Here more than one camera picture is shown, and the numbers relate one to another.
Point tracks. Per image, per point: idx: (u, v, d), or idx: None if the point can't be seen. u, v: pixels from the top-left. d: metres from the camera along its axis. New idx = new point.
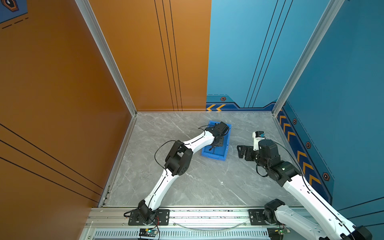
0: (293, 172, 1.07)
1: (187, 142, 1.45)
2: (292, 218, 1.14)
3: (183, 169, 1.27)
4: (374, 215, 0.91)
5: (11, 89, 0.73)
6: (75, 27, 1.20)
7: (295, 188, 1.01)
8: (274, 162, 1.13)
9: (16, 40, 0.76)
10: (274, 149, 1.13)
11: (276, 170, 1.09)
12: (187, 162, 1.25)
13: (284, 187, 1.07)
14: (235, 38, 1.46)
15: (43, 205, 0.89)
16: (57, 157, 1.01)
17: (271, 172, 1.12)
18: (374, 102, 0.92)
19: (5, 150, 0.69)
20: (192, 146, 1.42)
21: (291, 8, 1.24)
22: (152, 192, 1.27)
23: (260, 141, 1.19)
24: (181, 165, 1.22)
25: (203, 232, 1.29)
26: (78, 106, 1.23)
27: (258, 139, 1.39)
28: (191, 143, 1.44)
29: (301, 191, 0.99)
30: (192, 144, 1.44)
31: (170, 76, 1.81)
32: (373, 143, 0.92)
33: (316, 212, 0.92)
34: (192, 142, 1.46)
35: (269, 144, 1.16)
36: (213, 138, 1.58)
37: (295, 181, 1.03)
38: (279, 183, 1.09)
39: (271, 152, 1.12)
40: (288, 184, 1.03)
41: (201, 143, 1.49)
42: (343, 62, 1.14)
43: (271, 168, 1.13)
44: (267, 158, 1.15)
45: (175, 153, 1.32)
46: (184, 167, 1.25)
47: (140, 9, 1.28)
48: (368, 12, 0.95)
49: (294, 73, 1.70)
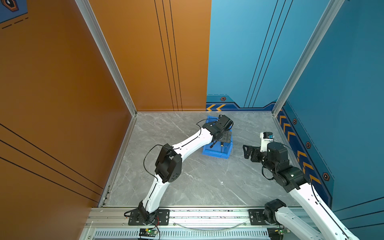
0: (301, 180, 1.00)
1: (178, 146, 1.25)
2: (293, 222, 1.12)
3: (174, 176, 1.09)
4: (372, 215, 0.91)
5: (11, 89, 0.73)
6: (75, 27, 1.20)
7: (302, 196, 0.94)
8: (283, 167, 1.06)
9: (16, 40, 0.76)
10: (284, 153, 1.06)
11: (284, 176, 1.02)
12: (178, 167, 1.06)
13: (291, 193, 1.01)
14: (235, 38, 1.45)
15: (43, 206, 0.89)
16: (57, 157, 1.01)
17: (278, 177, 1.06)
18: (375, 101, 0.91)
19: (4, 150, 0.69)
20: (183, 151, 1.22)
21: (292, 7, 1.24)
22: (148, 195, 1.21)
23: (269, 144, 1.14)
24: (170, 172, 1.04)
25: (203, 232, 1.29)
26: (78, 105, 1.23)
27: (266, 140, 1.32)
28: (181, 147, 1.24)
29: (309, 201, 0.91)
30: (185, 148, 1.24)
31: (170, 76, 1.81)
32: (373, 142, 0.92)
33: (322, 225, 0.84)
34: (183, 145, 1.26)
35: (278, 147, 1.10)
36: (211, 137, 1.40)
37: (304, 189, 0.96)
38: (286, 188, 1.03)
39: (281, 157, 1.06)
40: (295, 191, 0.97)
41: (195, 145, 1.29)
42: (344, 62, 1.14)
43: (278, 173, 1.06)
44: (276, 162, 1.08)
45: (166, 156, 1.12)
46: (175, 173, 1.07)
47: (140, 8, 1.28)
48: (368, 12, 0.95)
49: (294, 73, 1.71)
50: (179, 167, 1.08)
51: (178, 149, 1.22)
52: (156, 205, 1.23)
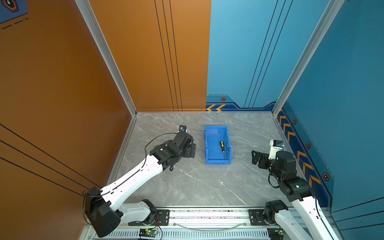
0: (306, 191, 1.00)
1: (109, 189, 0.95)
2: (291, 227, 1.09)
3: (109, 226, 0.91)
4: (373, 215, 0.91)
5: (11, 88, 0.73)
6: (75, 27, 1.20)
7: (304, 208, 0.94)
8: (289, 177, 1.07)
9: (17, 41, 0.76)
10: (292, 163, 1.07)
11: (288, 185, 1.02)
12: (108, 219, 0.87)
13: (293, 204, 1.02)
14: (235, 38, 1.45)
15: (43, 206, 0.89)
16: (58, 157, 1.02)
17: (282, 186, 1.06)
18: (375, 101, 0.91)
19: (6, 151, 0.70)
20: (116, 195, 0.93)
21: (292, 8, 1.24)
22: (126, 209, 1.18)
23: (278, 152, 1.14)
24: (98, 227, 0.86)
25: (203, 232, 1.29)
26: (77, 105, 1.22)
27: (276, 148, 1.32)
28: (114, 190, 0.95)
29: (309, 214, 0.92)
30: (118, 190, 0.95)
31: (170, 76, 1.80)
32: (373, 143, 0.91)
33: (319, 238, 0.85)
34: (117, 186, 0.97)
35: (287, 157, 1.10)
36: (160, 167, 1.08)
37: (306, 201, 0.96)
38: (288, 197, 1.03)
39: (288, 166, 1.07)
40: (298, 202, 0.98)
41: (134, 182, 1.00)
42: (344, 62, 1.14)
43: (283, 181, 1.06)
44: (282, 171, 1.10)
45: (93, 205, 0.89)
46: (108, 224, 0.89)
47: (140, 7, 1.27)
48: (368, 12, 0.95)
49: (294, 73, 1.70)
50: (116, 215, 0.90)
51: (107, 196, 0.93)
52: (148, 207, 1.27)
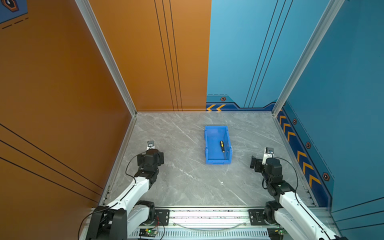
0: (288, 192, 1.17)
1: (116, 202, 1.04)
2: (290, 222, 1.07)
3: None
4: (373, 215, 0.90)
5: (11, 87, 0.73)
6: (75, 27, 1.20)
7: (287, 199, 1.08)
8: (276, 180, 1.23)
9: (16, 40, 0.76)
10: (278, 169, 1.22)
11: (274, 187, 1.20)
12: (122, 228, 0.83)
13: (280, 202, 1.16)
14: (235, 37, 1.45)
15: (43, 206, 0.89)
16: (57, 157, 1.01)
17: (269, 188, 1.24)
18: (376, 100, 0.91)
19: (6, 151, 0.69)
20: (124, 204, 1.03)
21: (292, 8, 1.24)
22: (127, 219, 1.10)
23: (268, 159, 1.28)
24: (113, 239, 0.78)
25: (203, 232, 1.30)
26: (77, 105, 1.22)
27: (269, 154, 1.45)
28: (120, 201, 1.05)
29: (291, 202, 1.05)
30: (125, 200, 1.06)
31: (170, 76, 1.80)
32: (373, 142, 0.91)
33: (302, 220, 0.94)
34: (121, 199, 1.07)
35: (275, 163, 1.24)
36: (147, 182, 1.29)
37: (289, 196, 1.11)
38: (274, 197, 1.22)
39: (274, 172, 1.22)
40: (282, 197, 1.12)
41: (135, 193, 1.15)
42: (344, 62, 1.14)
43: (270, 184, 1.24)
44: (270, 175, 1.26)
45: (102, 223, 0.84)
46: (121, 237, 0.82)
47: (140, 7, 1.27)
48: (368, 11, 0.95)
49: (294, 73, 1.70)
50: (125, 226, 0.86)
51: (117, 205, 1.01)
52: (144, 206, 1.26)
